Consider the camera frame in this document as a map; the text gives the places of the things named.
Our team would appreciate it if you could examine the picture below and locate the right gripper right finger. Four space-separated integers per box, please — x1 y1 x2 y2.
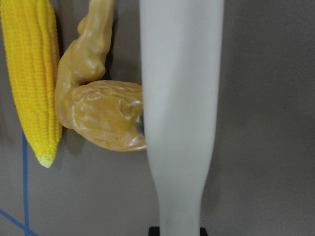
199 227 206 236

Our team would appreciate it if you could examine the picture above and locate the yellow toy corn cob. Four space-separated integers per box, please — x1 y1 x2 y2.
0 0 62 168

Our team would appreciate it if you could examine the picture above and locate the toy ginger root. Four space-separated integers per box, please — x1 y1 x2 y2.
55 0 115 129

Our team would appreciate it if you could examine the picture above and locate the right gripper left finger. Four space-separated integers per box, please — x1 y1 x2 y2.
148 227 160 236

